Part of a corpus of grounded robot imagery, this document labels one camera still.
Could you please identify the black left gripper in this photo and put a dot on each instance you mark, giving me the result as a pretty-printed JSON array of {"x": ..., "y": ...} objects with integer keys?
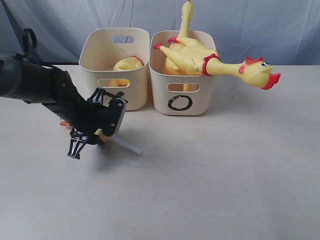
[{"x": 86, "y": 116}]

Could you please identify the detached rubber chicken head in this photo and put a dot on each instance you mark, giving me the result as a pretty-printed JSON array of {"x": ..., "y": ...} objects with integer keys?
[{"x": 125, "y": 146}]

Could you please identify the headless rubber chicken body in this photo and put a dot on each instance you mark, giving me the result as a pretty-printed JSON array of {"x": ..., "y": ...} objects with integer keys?
[{"x": 125, "y": 64}]

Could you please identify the whole rubber chicken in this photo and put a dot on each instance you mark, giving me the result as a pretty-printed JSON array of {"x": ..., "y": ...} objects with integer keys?
[
  {"x": 187, "y": 11},
  {"x": 195, "y": 59}
]

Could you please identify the whole rubber chicken front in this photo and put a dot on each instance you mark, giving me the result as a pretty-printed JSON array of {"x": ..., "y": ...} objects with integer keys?
[{"x": 187, "y": 11}]

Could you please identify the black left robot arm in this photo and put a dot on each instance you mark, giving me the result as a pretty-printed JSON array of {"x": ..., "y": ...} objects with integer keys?
[{"x": 53, "y": 88}]

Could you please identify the cream left plastic bin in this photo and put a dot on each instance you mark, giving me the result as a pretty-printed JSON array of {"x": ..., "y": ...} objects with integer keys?
[{"x": 107, "y": 46}]

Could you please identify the cream bin with black circle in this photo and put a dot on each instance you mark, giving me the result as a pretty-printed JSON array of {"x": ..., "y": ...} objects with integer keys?
[{"x": 176, "y": 95}]

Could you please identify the blue-white backdrop curtain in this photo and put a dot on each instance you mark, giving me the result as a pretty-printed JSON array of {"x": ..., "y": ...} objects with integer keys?
[{"x": 284, "y": 32}]

